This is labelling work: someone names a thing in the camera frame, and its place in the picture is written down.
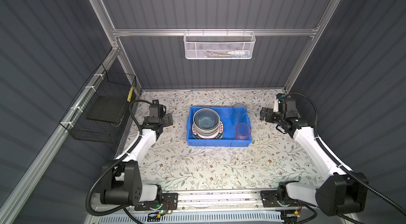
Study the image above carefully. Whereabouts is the pink translucent plastic cup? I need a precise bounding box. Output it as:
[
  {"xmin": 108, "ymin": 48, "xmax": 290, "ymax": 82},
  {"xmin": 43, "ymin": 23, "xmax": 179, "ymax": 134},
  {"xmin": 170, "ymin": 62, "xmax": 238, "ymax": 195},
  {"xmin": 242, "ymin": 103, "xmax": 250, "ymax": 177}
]
[{"xmin": 235, "ymin": 123, "xmax": 252, "ymax": 140}]

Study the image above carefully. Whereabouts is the blue translucent plastic cup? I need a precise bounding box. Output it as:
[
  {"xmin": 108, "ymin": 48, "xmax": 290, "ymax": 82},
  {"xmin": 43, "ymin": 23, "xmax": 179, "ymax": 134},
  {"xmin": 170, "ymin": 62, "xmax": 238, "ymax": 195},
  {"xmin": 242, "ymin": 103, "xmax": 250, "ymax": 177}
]
[{"xmin": 232, "ymin": 103, "xmax": 247, "ymax": 126}]

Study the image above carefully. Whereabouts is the dark blue ceramic bowl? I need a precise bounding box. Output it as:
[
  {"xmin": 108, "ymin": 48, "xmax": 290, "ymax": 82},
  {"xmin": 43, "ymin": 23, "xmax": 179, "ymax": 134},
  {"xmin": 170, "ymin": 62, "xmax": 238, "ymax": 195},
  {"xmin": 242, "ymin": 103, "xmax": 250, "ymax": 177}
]
[{"xmin": 193, "ymin": 108, "xmax": 220, "ymax": 122}]

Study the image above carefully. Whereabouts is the pink ceramic bowl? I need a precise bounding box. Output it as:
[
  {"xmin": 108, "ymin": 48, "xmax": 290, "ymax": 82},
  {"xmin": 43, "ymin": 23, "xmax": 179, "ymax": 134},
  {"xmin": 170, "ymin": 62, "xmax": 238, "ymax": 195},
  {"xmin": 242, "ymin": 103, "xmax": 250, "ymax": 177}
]
[{"xmin": 193, "ymin": 125, "xmax": 223, "ymax": 138}]

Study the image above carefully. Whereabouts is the blue plastic bin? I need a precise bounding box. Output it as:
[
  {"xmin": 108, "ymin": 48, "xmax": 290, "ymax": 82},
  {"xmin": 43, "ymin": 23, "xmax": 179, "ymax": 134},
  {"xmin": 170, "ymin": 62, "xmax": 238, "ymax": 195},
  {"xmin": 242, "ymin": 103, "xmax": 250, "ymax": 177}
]
[{"xmin": 187, "ymin": 106, "xmax": 252, "ymax": 147}]

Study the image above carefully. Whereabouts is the green ceramic bowl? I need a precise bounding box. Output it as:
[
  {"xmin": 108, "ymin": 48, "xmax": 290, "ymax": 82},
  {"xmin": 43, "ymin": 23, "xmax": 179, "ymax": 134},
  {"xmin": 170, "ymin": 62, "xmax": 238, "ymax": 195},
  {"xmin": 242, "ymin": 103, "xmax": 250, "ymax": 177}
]
[{"xmin": 193, "ymin": 118, "xmax": 221, "ymax": 134}]

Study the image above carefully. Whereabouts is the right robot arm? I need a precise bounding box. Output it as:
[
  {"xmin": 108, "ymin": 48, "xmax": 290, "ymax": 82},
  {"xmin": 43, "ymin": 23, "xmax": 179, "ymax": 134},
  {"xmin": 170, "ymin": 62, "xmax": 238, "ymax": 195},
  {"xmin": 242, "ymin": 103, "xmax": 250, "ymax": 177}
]
[{"xmin": 260, "ymin": 93, "xmax": 368, "ymax": 216}]

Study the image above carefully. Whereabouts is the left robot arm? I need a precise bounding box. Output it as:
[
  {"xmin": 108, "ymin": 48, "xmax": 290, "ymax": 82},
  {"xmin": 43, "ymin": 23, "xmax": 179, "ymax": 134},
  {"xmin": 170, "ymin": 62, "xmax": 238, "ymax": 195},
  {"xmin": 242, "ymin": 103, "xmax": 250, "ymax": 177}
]
[{"xmin": 97, "ymin": 100, "xmax": 173, "ymax": 206}]

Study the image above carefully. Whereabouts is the yellow tag on basket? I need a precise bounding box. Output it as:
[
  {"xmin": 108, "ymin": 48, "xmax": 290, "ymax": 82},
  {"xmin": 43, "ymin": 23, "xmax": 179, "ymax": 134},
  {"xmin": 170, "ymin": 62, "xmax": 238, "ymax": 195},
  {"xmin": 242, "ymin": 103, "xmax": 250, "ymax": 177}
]
[{"xmin": 126, "ymin": 86, "xmax": 134, "ymax": 102}]

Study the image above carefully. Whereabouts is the black pad in basket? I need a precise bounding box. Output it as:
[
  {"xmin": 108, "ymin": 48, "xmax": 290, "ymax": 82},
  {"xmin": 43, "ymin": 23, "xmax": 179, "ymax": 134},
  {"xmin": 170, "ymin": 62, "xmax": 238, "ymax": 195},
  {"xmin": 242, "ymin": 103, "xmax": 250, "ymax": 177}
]
[{"xmin": 86, "ymin": 96, "xmax": 127, "ymax": 123}]

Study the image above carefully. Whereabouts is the white marker in basket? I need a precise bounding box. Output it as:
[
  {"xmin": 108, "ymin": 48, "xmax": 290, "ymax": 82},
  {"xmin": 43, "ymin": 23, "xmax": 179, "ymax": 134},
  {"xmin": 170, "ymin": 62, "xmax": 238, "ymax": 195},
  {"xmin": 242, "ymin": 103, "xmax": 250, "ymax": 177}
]
[{"xmin": 226, "ymin": 50, "xmax": 251, "ymax": 59}]

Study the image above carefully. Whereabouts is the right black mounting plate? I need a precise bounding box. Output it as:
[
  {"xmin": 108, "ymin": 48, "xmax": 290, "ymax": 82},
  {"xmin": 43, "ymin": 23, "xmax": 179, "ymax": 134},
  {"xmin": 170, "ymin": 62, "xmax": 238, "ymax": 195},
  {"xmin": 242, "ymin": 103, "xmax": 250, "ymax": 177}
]
[{"xmin": 260, "ymin": 190, "xmax": 302, "ymax": 208}]

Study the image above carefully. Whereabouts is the black mounting plate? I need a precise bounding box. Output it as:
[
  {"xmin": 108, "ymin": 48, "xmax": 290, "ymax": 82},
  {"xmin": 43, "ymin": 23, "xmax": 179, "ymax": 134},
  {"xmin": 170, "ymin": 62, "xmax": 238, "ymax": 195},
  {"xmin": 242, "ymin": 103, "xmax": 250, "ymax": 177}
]
[
  {"xmin": 260, "ymin": 190, "xmax": 302, "ymax": 208},
  {"xmin": 134, "ymin": 193, "xmax": 179, "ymax": 211}
]

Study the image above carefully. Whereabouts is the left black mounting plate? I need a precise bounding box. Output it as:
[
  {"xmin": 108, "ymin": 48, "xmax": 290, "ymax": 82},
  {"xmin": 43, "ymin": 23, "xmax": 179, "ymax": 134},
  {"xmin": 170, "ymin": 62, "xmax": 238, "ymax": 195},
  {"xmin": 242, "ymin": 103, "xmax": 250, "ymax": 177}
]
[{"xmin": 134, "ymin": 193, "xmax": 179, "ymax": 211}]

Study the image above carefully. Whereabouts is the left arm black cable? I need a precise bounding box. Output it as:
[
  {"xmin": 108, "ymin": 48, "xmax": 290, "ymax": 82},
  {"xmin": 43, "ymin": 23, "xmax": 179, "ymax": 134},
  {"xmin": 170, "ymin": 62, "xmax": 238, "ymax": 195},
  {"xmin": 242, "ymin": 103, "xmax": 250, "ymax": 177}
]
[{"xmin": 85, "ymin": 99, "xmax": 153, "ymax": 224}]

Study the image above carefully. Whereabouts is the black wire wall basket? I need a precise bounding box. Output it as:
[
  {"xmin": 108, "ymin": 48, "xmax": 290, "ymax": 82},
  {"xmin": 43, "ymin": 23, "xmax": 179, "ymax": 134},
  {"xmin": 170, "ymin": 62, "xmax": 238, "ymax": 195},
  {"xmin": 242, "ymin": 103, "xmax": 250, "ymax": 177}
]
[{"xmin": 60, "ymin": 65, "xmax": 137, "ymax": 144}]

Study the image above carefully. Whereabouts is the white wire mesh basket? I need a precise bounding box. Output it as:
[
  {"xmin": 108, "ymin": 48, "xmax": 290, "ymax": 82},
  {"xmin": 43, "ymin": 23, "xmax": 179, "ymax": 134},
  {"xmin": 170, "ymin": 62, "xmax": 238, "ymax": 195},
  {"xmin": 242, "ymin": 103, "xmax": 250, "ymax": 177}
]
[{"xmin": 183, "ymin": 30, "xmax": 256, "ymax": 60}]

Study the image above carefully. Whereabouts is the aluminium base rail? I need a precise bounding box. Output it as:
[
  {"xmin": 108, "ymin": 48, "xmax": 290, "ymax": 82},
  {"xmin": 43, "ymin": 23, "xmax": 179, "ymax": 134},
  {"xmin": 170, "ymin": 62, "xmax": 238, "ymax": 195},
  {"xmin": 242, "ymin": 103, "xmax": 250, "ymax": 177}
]
[{"xmin": 84, "ymin": 188, "xmax": 361, "ymax": 224}]

